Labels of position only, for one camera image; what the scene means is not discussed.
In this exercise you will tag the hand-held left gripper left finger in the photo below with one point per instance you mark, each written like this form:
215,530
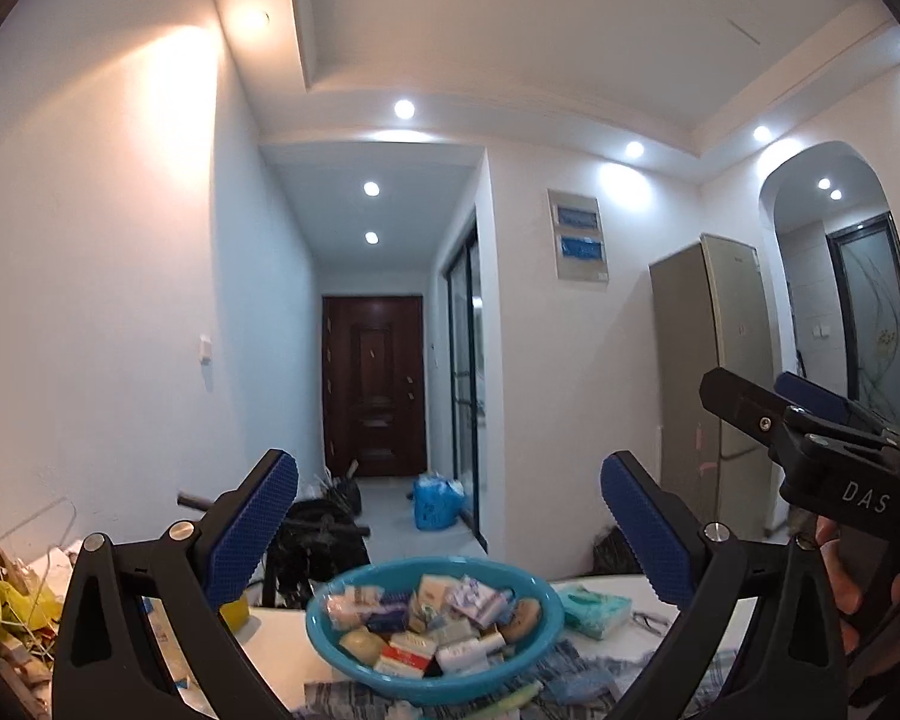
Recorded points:
255,525

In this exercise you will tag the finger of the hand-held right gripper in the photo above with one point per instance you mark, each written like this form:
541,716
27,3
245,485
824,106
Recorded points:
735,401
810,394

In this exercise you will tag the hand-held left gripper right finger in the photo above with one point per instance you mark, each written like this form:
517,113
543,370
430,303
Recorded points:
645,532

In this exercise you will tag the teal plastic basin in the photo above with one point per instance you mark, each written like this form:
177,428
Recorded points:
420,692

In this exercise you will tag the person's right hand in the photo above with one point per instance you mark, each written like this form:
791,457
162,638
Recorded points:
832,570

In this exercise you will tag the beige refrigerator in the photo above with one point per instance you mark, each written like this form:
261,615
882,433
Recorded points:
709,330

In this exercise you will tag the eyeglasses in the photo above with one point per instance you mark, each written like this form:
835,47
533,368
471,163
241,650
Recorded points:
645,619

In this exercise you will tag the yellow green container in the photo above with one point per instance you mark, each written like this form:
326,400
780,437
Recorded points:
234,611

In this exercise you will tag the green tissue pack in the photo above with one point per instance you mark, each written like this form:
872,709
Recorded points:
592,610

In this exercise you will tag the frosted glass door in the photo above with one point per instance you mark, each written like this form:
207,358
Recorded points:
870,300

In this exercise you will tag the plaid shirt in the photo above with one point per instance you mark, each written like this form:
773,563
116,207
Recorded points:
592,661

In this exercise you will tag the yellow soap bar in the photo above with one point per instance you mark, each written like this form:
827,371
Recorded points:
360,643

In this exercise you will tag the small blue box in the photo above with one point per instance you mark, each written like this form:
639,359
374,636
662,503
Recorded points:
386,619

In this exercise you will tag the blue shopping bag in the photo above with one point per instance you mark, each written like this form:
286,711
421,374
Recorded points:
435,506

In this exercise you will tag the blue patterned tissue pack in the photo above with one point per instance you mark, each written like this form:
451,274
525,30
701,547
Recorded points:
476,600

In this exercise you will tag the dark wooden door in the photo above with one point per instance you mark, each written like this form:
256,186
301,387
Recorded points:
375,375

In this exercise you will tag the red white box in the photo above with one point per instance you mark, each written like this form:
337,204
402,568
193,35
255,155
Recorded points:
405,660

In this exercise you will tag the black framed glass sliding door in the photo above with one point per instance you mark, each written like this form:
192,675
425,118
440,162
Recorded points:
465,360

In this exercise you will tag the yellow plastic bag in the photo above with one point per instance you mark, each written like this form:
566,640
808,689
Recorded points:
0,604

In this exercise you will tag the wall electrical panel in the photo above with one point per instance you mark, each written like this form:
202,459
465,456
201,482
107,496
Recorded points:
579,240

